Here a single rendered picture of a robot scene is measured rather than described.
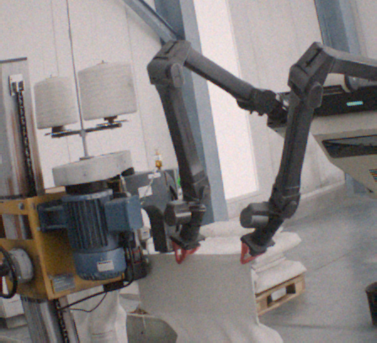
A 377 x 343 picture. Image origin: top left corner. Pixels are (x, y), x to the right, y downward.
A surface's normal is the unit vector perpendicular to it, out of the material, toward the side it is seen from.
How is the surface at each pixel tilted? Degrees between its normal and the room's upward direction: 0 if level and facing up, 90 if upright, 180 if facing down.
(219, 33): 90
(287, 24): 90
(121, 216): 90
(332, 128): 40
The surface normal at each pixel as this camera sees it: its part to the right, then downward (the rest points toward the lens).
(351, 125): -0.55, -0.66
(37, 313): -0.66, 0.15
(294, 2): 0.73, -0.07
